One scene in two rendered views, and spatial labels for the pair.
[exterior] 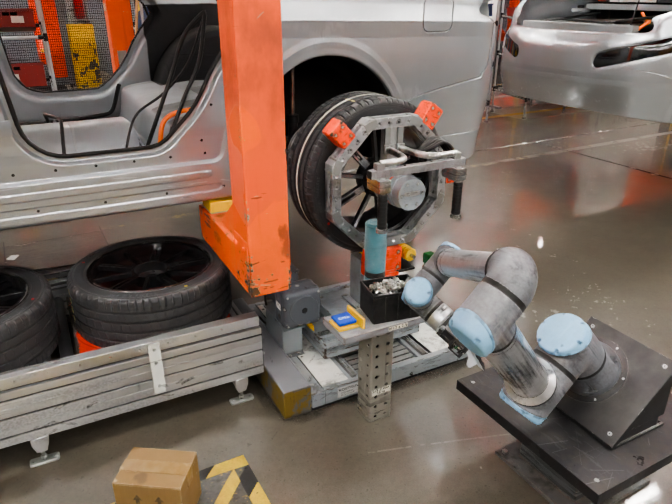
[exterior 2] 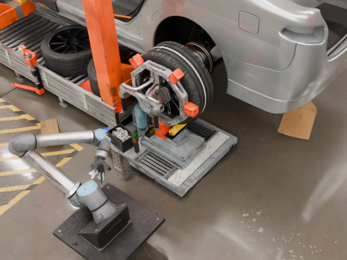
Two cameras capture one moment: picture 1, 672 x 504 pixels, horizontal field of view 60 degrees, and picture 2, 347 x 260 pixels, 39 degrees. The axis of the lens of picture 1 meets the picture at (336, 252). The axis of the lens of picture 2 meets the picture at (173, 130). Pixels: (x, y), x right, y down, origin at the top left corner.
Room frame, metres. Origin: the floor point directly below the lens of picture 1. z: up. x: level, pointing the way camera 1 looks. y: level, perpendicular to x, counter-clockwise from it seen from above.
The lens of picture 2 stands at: (1.35, -3.07, 3.31)
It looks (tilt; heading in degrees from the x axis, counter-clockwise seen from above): 43 degrees down; 70
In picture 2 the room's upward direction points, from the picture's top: 4 degrees counter-clockwise
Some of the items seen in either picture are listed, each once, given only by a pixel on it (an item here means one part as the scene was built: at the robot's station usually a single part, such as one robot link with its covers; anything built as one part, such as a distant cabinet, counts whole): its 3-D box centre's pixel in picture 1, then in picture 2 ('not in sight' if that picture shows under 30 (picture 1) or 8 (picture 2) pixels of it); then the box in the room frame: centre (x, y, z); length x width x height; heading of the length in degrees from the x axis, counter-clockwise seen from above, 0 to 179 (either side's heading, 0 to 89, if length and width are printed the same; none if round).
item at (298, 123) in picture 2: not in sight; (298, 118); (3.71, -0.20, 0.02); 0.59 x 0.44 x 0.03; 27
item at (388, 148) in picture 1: (384, 148); (137, 79); (2.13, -0.18, 1.03); 0.19 x 0.18 x 0.11; 27
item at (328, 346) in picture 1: (354, 319); (172, 143); (2.42, -0.09, 0.13); 0.50 x 0.36 x 0.10; 117
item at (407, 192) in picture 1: (397, 187); (153, 99); (2.23, -0.24, 0.85); 0.21 x 0.14 x 0.14; 27
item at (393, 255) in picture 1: (380, 260); (165, 125); (2.32, -0.19, 0.48); 0.16 x 0.12 x 0.17; 27
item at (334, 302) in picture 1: (364, 281); (175, 130); (2.44, -0.13, 0.32); 0.40 x 0.30 x 0.28; 117
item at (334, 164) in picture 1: (387, 182); (159, 94); (2.29, -0.21, 0.85); 0.54 x 0.07 x 0.54; 117
